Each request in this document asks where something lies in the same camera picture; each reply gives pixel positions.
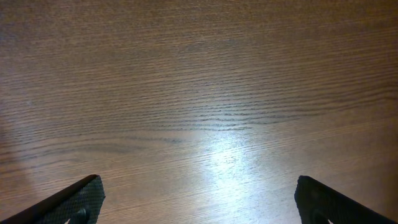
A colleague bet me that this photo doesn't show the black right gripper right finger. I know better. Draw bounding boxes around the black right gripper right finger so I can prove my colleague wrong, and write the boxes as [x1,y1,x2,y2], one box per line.
[294,175,397,224]

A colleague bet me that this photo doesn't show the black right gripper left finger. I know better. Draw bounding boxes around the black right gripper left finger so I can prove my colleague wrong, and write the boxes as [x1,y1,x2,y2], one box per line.
[2,174,105,224]

